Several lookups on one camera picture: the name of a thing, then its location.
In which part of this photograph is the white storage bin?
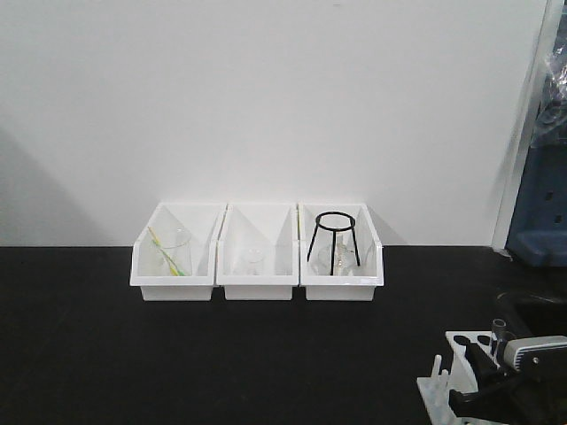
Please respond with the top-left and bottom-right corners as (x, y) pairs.
(129, 202), (227, 301)
(298, 203), (384, 301)
(216, 203), (299, 301)

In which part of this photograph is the clear glassware in right bin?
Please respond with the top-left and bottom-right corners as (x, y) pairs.
(309, 242), (357, 276)

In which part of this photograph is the white storage bin right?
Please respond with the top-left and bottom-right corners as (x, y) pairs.
(298, 203), (384, 301)

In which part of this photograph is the white test tube rack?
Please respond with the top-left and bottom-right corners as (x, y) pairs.
(416, 330), (517, 424)

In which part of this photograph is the white storage bin left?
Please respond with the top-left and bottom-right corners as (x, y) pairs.
(129, 202), (227, 301)

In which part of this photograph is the yellow green stirring rod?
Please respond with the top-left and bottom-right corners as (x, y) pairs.
(147, 227), (185, 276)

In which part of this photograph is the black metal tripod stand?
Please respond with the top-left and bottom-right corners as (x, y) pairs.
(307, 211), (361, 267)

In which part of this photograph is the small clear glass flask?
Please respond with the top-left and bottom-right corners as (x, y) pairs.
(242, 247), (265, 275)

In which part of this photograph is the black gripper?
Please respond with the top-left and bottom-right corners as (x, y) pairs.
(448, 341), (566, 424)

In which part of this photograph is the blue-grey pegboard drying rack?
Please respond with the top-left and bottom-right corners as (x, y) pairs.
(506, 137), (566, 267)

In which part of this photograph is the clear glass test tube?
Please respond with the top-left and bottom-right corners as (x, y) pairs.
(490, 318), (507, 367)

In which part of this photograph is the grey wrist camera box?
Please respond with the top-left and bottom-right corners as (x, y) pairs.
(503, 336), (566, 372)

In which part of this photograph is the white storage bin middle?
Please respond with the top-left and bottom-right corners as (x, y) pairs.
(216, 203), (299, 301)

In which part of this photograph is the clear glass beaker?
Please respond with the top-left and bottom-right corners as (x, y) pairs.
(152, 228), (192, 277)

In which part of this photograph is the plastic bag of pegs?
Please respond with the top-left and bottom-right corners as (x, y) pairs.
(531, 2), (566, 148)

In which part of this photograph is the black lab sink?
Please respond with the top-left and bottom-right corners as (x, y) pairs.
(496, 292), (566, 338)

